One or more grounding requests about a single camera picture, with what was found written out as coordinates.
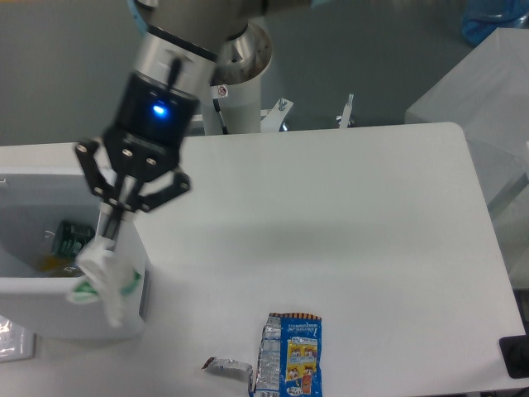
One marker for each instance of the dark green package in bin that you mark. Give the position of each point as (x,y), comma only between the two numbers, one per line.
(70,239)

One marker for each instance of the blue water jug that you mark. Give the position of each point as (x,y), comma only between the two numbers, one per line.
(481,18)

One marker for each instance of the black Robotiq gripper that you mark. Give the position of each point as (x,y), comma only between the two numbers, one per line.
(143,143)

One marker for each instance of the yellow wrapper in bin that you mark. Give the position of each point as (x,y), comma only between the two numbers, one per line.
(58,267)

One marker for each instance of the black device at edge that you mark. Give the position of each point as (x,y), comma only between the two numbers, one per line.
(515,355)

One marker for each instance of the blue snack bag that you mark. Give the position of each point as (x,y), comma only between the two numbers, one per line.
(289,359)

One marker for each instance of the small silver torn wrapper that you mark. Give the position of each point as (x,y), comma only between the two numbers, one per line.
(228,367)

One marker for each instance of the clear plastic bag at left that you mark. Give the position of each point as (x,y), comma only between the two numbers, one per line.
(16,342)

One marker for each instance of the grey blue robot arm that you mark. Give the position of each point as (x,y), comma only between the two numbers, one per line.
(181,46)

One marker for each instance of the right table clamp bolt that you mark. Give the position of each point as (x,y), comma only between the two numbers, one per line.
(345,119)

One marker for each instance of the clear plastic wrapper green trim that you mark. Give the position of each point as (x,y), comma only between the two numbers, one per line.
(107,278)

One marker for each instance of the white trash can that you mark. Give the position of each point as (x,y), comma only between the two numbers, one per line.
(48,216)

